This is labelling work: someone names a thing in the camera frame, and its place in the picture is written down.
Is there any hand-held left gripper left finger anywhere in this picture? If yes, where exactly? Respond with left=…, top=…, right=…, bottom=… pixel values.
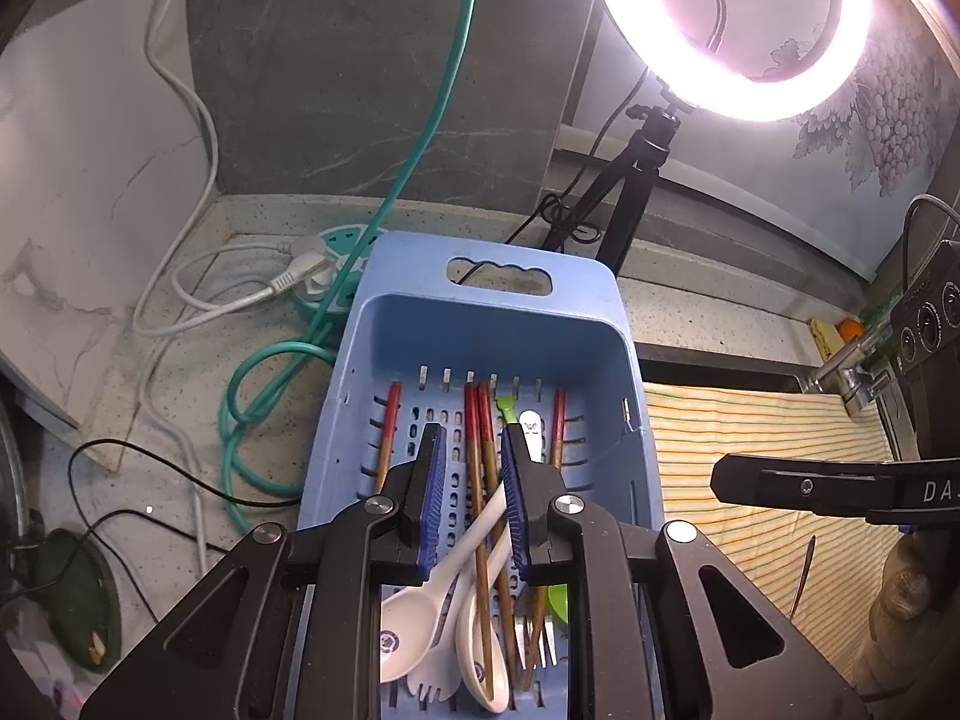
left=79, top=424, right=449, bottom=720

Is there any large white ceramic spoon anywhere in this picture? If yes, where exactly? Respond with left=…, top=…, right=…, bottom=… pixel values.
left=456, top=409, right=545, bottom=715

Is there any green plastic spoon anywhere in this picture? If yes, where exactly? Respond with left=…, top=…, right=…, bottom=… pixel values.
left=495, top=396, right=571, bottom=620

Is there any person's right hand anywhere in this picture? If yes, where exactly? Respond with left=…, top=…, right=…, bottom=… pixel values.
left=855, top=531, right=960, bottom=697

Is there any black tripod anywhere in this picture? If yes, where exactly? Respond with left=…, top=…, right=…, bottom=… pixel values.
left=540, top=101, right=683, bottom=275

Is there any teal cable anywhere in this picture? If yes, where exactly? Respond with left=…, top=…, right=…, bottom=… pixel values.
left=217, top=0, right=488, bottom=533

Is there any dark green round object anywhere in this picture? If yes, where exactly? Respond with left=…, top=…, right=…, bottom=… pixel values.
left=30, top=529, right=121, bottom=672

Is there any blue plastic basket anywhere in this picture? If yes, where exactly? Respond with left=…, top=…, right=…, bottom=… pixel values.
left=296, top=231, right=665, bottom=720

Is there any striped yellow cloth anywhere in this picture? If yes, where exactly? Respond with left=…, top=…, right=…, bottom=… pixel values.
left=643, top=382, right=912, bottom=683

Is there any white plastic spork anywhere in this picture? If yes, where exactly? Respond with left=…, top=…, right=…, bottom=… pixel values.
left=407, top=675, right=460, bottom=704

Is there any thin black cable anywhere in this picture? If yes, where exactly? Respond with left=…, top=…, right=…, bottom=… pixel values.
left=67, top=439, right=301, bottom=616

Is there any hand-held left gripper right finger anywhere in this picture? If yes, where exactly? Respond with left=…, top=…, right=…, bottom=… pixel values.
left=499, top=422, right=871, bottom=720

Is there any small white ceramic spoon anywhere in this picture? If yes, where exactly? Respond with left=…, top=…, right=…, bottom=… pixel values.
left=379, top=476, right=512, bottom=683

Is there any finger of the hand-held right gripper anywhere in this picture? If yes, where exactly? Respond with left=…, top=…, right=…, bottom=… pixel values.
left=709, top=452, right=899, bottom=517

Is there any metal faucet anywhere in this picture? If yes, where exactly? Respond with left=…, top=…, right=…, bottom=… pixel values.
left=814, top=330, right=901, bottom=417

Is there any green and white power strip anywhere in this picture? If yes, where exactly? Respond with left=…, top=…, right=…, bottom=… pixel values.
left=292, top=229, right=385, bottom=316

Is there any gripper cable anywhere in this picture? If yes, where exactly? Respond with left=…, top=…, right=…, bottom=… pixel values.
left=900, top=193, right=960, bottom=271

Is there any white power cable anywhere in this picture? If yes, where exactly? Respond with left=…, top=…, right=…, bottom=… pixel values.
left=133, top=0, right=335, bottom=571

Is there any yellow object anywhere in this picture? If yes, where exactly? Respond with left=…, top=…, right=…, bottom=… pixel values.
left=808, top=319, right=841, bottom=361

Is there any black ring light cable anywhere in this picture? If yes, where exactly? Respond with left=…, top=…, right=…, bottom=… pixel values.
left=457, top=67, right=653, bottom=286

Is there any grey metal utensil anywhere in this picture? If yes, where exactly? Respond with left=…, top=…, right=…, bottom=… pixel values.
left=525, top=611, right=562, bottom=672
left=787, top=535, right=818, bottom=622

